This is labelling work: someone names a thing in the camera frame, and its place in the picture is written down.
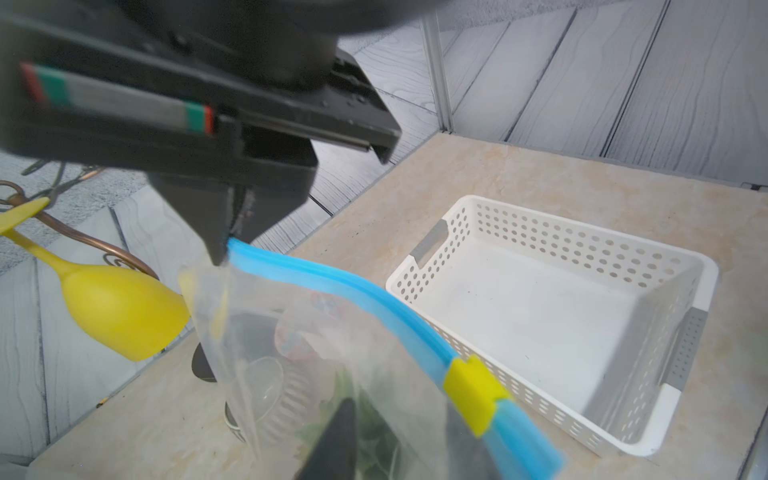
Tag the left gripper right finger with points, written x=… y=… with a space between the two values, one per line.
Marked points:
x=468 y=457

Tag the zip-top bag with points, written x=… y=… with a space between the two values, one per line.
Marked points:
x=354 y=340

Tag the copper wire glass stand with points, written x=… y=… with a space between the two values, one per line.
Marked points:
x=111 y=212

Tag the yellow plastic wine glass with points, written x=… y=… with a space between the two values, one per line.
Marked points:
x=127 y=311

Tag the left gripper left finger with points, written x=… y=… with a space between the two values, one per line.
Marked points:
x=334 y=456

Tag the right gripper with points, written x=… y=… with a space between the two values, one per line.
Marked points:
x=219 y=102

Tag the white perforated plastic basket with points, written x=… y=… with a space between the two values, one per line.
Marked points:
x=593 y=329

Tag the grey ribbed ceramic cup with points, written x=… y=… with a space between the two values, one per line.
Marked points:
x=277 y=398

